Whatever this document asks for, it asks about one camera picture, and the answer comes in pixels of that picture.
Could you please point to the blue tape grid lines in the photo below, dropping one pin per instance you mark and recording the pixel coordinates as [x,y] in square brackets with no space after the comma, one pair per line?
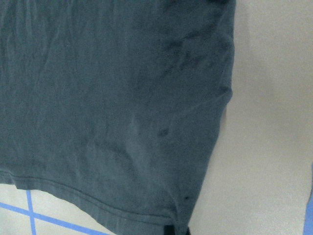
[31,212]

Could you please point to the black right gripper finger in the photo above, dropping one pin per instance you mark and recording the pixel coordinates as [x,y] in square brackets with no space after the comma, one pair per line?
[169,230]

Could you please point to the black graphic t-shirt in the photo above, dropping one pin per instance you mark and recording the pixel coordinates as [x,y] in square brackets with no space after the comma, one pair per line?
[115,105]

